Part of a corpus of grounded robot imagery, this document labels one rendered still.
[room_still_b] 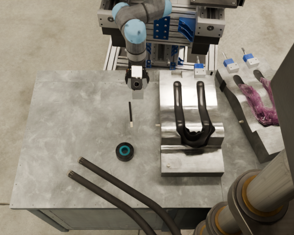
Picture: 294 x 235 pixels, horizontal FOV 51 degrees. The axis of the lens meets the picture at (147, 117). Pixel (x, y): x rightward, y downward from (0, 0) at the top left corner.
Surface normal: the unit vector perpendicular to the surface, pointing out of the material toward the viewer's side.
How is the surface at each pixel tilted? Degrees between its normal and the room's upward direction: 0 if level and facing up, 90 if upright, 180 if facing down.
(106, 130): 0
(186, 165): 0
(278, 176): 90
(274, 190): 90
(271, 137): 0
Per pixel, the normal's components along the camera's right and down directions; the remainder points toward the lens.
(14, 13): 0.00, -0.47
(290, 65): -1.00, 0.00
